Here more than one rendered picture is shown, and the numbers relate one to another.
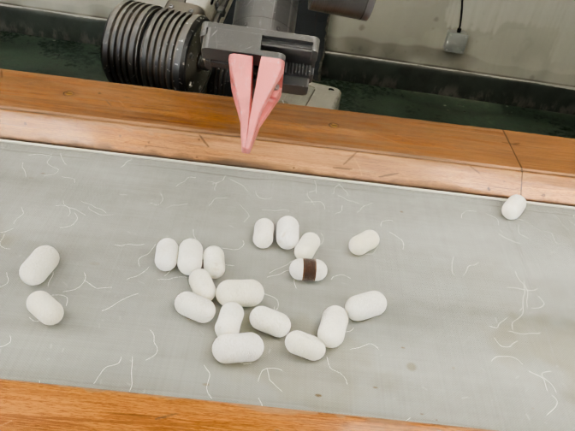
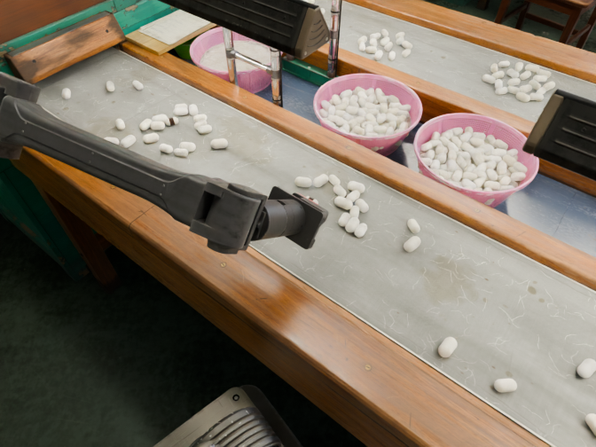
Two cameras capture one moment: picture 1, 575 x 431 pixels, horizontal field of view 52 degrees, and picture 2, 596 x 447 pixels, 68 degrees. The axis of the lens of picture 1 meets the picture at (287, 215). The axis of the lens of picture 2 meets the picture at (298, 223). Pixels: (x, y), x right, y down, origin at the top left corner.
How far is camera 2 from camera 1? 0.97 m
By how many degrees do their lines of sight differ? 85
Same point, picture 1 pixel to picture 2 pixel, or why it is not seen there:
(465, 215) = not seen: hidden behind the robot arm
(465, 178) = not seen: hidden behind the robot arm
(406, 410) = (317, 159)
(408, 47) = not seen: outside the picture
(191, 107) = (294, 317)
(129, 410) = (398, 176)
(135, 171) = (348, 294)
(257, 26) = (297, 202)
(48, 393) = (419, 189)
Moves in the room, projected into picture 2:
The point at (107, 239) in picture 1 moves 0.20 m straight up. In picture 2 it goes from (380, 254) to (398, 177)
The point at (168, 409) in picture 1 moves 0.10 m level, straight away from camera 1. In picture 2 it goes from (388, 173) to (372, 204)
